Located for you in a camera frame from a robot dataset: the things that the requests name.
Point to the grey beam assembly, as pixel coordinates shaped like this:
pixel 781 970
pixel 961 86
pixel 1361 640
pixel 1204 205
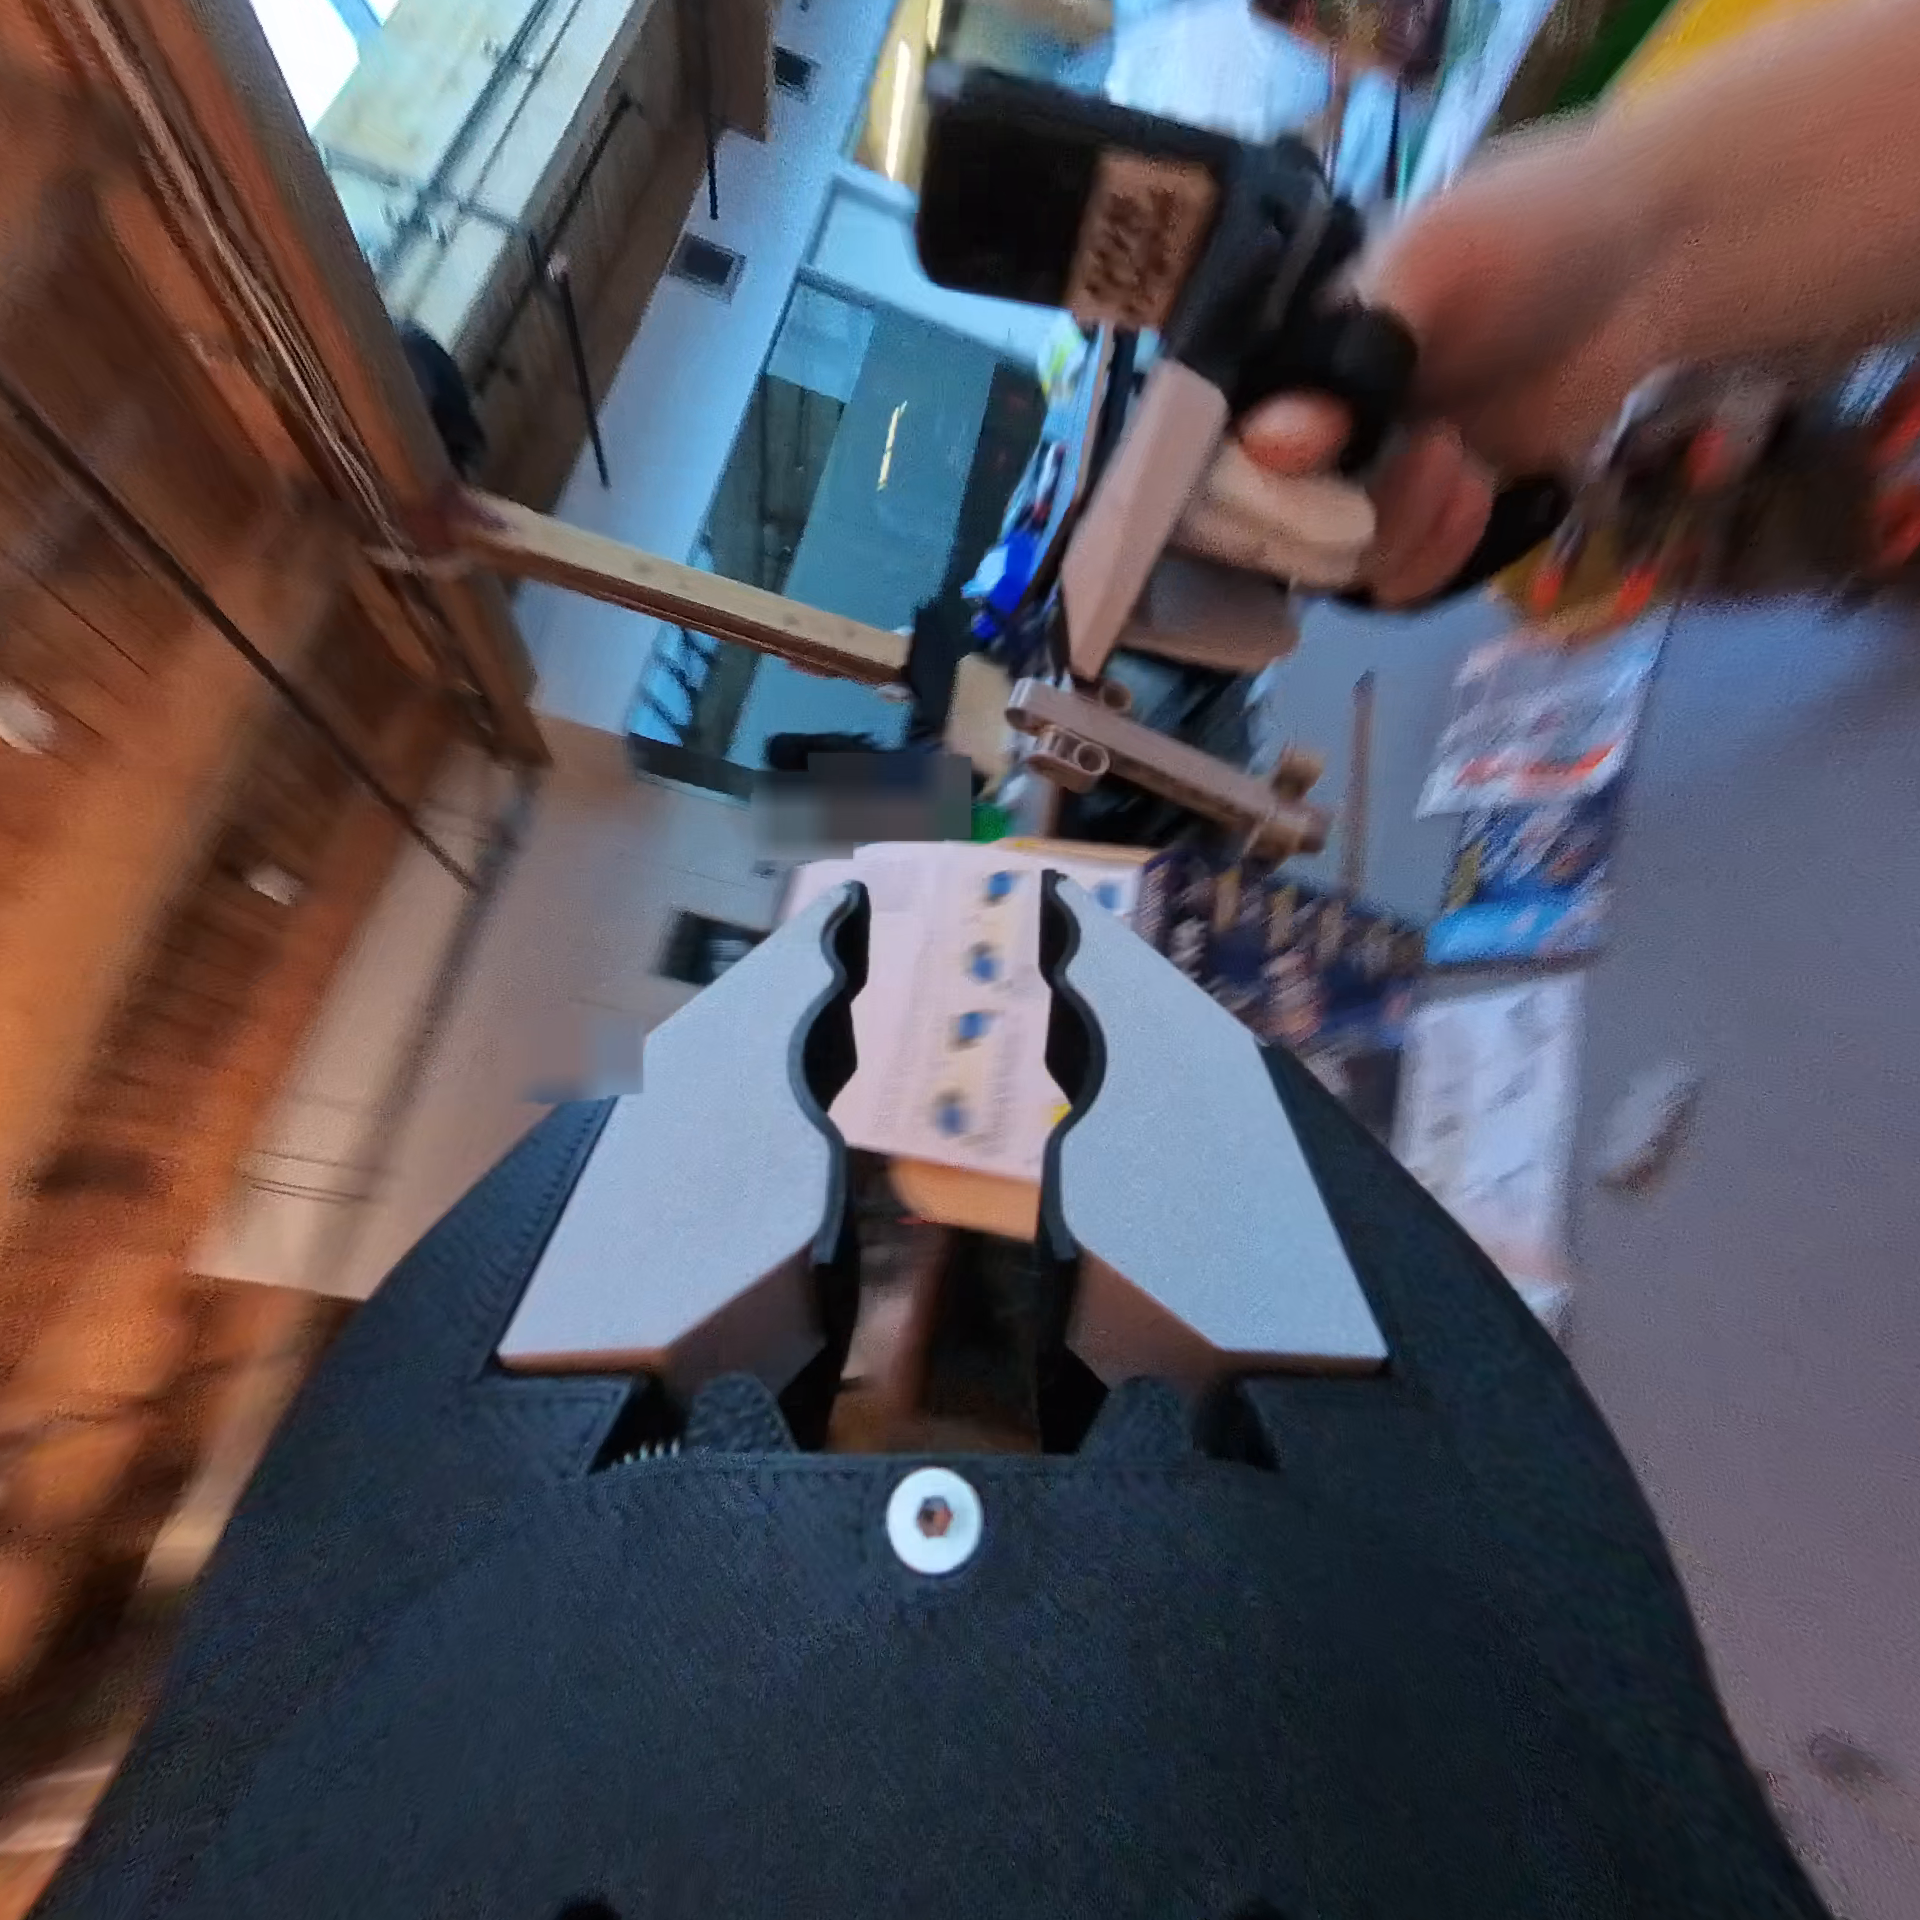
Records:
pixel 1184 781

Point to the open instruction booklet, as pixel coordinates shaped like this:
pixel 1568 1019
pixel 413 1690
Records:
pixel 1492 1142

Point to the grey desk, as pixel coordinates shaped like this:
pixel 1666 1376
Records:
pixel 1769 1350

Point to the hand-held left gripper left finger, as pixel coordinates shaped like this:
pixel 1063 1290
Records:
pixel 704 1202

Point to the sticker sheet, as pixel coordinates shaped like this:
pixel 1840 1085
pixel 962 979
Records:
pixel 1545 722

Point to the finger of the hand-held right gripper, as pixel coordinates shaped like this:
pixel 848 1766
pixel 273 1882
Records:
pixel 1147 510

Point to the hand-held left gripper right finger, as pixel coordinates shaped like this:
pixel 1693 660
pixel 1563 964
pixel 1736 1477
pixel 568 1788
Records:
pixel 1201 1202

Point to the robot kit box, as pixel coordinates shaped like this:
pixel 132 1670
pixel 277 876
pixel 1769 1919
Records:
pixel 1289 946

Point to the person's right hand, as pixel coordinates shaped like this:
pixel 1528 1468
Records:
pixel 1515 301

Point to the dark tracked robot model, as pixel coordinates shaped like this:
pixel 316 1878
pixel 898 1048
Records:
pixel 1724 482

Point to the printed instruction sheet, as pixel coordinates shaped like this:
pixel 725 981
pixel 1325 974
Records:
pixel 945 1021

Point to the person's right forearm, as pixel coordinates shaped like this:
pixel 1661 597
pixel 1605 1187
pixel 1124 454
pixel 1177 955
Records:
pixel 1785 165

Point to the small blue booklet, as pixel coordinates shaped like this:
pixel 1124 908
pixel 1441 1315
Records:
pixel 1523 885

